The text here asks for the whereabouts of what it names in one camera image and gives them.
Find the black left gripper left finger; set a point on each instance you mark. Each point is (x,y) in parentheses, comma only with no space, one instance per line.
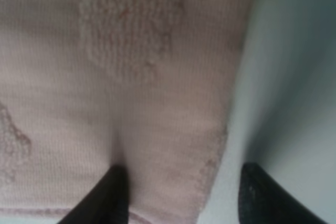
(107,202)

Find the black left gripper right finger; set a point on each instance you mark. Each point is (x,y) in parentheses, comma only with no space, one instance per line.
(262,200)

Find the pink towel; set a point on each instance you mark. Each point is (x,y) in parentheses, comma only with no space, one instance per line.
(86,84)

